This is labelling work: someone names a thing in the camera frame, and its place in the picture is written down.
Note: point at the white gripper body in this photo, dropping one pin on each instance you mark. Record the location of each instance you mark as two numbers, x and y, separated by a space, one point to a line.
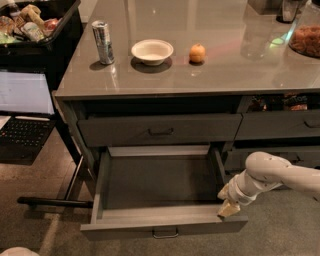
237 191

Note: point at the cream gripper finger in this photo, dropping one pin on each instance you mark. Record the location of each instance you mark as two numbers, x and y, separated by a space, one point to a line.
224 192
228 208

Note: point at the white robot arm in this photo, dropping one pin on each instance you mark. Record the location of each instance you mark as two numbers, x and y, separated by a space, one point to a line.
265 172

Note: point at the snack bags in drawer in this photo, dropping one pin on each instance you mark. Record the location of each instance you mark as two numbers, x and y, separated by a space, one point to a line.
279 102

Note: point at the grey drawer cabinet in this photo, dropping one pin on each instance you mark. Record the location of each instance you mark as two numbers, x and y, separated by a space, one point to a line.
247 54

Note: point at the open black laptop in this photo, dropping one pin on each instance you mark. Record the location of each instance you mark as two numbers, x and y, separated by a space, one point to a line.
27 116

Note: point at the orange fruit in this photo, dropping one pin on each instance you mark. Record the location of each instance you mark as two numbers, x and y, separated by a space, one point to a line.
197 53

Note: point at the white paper bowl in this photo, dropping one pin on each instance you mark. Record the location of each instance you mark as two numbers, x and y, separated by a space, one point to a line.
152 52

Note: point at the glass jar of snacks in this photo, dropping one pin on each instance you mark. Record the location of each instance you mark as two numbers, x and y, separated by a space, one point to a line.
305 38

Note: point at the dark object on counter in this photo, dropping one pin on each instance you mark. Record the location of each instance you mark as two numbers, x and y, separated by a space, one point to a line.
289 10

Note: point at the silver drink can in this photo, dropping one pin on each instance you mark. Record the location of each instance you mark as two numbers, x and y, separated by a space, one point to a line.
103 41

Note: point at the white object bottom corner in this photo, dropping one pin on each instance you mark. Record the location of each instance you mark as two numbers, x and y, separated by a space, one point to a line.
18 251

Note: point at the black bin of snacks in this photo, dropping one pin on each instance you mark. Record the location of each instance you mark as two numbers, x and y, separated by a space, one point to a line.
45 35

